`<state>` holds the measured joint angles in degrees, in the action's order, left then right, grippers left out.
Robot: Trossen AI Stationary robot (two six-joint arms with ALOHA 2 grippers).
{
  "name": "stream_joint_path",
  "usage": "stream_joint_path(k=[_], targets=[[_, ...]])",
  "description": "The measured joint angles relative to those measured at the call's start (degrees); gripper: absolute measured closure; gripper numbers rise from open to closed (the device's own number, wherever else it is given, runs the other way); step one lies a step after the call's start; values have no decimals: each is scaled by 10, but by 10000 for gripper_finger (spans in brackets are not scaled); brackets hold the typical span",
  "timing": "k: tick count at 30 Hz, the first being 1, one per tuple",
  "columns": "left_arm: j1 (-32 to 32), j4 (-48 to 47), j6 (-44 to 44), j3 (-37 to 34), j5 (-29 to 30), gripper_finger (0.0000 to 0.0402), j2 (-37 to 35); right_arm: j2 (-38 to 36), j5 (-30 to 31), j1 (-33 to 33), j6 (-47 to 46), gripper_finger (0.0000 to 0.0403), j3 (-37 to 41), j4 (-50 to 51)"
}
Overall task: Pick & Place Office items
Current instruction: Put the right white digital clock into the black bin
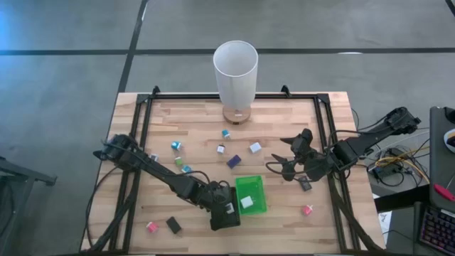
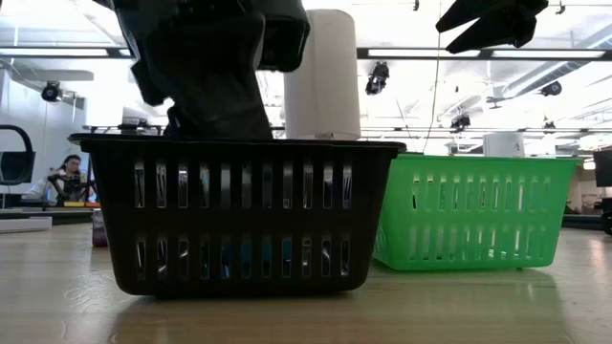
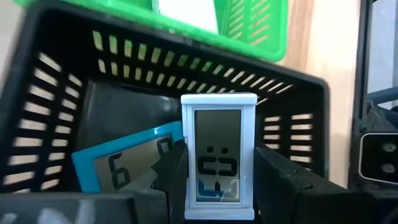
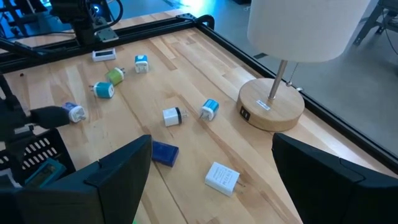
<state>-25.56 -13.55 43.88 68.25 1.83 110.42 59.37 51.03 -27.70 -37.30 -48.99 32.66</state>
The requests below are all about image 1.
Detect backlit computer keyboard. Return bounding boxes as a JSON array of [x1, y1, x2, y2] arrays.
[[419, 205, 455, 256]]

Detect dark grey bench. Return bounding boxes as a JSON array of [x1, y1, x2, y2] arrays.
[[0, 156, 58, 256]]

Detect black rectangular clock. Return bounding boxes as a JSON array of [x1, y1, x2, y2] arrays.
[[165, 216, 183, 235]]

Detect purple digital clock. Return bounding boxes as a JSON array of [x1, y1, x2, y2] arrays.
[[226, 154, 242, 169]]

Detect white round object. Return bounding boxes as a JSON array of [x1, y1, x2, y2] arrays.
[[444, 128, 455, 154]]

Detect black plastic basket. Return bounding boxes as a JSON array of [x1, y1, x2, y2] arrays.
[[209, 188, 242, 231]]

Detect red handled tool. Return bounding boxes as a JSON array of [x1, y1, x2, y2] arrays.
[[433, 183, 455, 203]]

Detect black aluminium table frame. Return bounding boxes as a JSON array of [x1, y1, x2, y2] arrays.
[[85, 85, 387, 255]]

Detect black desk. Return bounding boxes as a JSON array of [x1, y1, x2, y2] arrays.
[[375, 105, 455, 256]]

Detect green plastic basket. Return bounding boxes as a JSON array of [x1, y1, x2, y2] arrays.
[[235, 174, 268, 216]]

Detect white shade wooden base lamp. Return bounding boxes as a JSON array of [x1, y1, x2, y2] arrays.
[[213, 40, 259, 125]]

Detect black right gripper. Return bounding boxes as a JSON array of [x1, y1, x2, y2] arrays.
[[271, 127, 328, 182]]

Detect white paper sheet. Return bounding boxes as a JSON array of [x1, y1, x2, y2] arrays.
[[378, 211, 392, 234]]

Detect dark grey digital clock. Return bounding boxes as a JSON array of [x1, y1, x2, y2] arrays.
[[297, 176, 314, 192]]

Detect yellow cable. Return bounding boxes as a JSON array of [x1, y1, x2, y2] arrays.
[[375, 147, 431, 184]]

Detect black power box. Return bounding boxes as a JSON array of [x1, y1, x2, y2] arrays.
[[373, 165, 395, 181]]

